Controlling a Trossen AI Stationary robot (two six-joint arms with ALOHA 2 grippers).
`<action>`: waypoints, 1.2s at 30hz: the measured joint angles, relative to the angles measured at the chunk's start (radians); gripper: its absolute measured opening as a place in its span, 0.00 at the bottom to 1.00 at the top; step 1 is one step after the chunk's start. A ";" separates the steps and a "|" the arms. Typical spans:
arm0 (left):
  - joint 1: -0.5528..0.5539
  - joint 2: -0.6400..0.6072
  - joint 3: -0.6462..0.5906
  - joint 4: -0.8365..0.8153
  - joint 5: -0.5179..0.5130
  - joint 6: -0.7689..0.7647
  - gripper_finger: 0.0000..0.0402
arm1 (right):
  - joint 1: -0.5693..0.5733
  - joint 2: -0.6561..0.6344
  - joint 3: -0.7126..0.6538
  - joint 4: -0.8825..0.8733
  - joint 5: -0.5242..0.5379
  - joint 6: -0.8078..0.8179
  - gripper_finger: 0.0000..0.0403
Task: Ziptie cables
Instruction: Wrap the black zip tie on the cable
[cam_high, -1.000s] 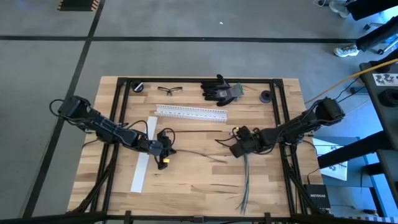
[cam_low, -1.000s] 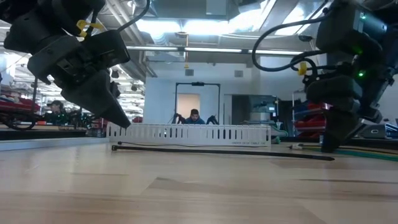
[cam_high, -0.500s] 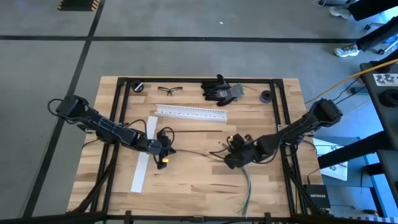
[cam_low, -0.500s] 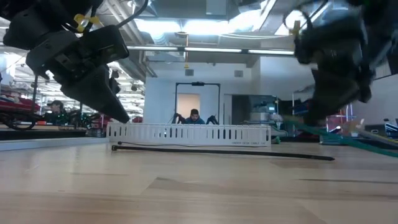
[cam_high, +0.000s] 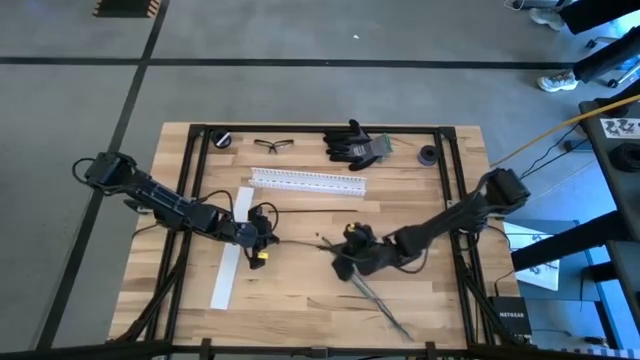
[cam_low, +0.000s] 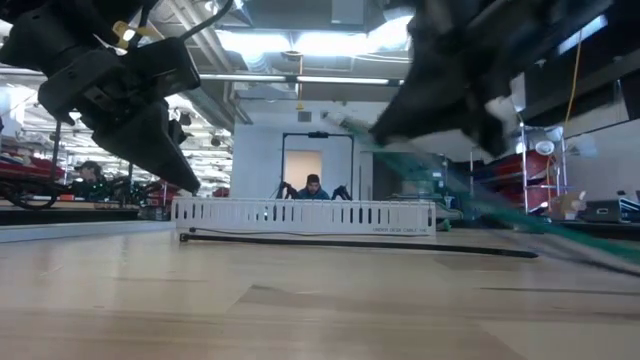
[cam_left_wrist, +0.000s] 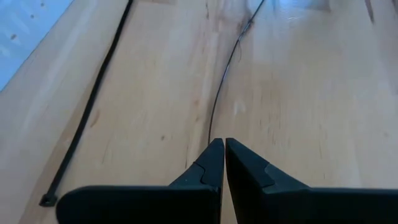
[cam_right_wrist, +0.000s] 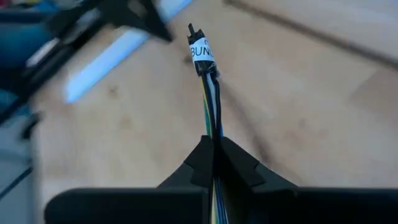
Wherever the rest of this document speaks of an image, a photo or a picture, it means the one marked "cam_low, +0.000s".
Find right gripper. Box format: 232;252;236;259
370;0;551;159

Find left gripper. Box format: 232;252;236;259
38;49;201;194

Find white slotted cable tray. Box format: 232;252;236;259
171;196;437;237

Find bundle of thin wires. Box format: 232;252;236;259
344;117;640;266

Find long black zip tie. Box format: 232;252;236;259
178;232;540;260

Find black cable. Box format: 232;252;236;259
499;232;640;279

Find red storage rack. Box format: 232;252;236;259
472;149;571;214

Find person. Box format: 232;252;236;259
297;173;332;201
73;160;114;200

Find black grey work glove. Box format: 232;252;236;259
433;204;465;232

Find brown cardboard box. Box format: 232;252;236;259
549;191;587;221

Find red storage bins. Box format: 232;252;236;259
0;152;66;181

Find black workbench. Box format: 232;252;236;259
519;47;640;127

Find long fluorescent tube light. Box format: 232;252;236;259
198;73;404;86

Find grey equipment case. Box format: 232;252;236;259
582;197;640;225

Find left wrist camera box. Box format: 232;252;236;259
123;37;202;101

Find black robot station frame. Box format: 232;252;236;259
49;118;136;182
280;131;356;201

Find yellow extension cord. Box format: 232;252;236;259
563;29;584;127

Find yellow hanging cord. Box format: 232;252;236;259
295;52;307;112

